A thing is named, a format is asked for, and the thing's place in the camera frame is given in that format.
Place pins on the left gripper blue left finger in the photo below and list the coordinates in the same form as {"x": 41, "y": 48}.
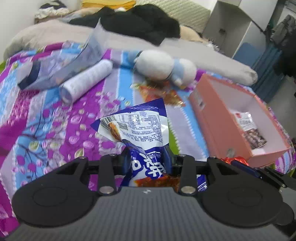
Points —
{"x": 124, "y": 159}

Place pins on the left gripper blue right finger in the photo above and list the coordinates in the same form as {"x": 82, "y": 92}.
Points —
{"x": 169, "y": 160}

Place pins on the blue-purple snack bag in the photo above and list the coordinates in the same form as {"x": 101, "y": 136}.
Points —
{"x": 144, "y": 130}

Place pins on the red-gold candy wrapper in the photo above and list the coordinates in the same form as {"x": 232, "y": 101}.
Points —
{"x": 166, "y": 93}

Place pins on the white-red snack bag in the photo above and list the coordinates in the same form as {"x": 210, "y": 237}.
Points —
{"x": 250, "y": 130}

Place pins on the pink cardboard box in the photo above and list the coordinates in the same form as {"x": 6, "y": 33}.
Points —
{"x": 217, "y": 103}

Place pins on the white cylindrical bottle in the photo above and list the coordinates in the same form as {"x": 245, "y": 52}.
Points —
{"x": 75, "y": 87}

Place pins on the white and blue plush toy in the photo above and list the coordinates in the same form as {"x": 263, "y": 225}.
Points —
{"x": 160, "y": 66}

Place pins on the grey bed cover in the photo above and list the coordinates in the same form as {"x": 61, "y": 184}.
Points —
{"x": 54, "y": 31}

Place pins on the clear blue-grey plastic bag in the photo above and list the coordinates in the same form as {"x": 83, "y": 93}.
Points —
{"x": 53, "y": 70}

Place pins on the beige pillow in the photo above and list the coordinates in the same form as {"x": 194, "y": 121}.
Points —
{"x": 189, "y": 34}

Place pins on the black clothing pile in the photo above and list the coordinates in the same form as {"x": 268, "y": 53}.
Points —
{"x": 148, "y": 22}

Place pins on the grey white wardrobe cabinet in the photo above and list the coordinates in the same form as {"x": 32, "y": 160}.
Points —
{"x": 233, "y": 23}

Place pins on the yellow cloth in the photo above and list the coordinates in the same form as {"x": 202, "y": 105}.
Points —
{"x": 112, "y": 4}

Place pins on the hanging clothes rack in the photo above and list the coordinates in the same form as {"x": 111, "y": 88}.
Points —
{"x": 283, "y": 37}

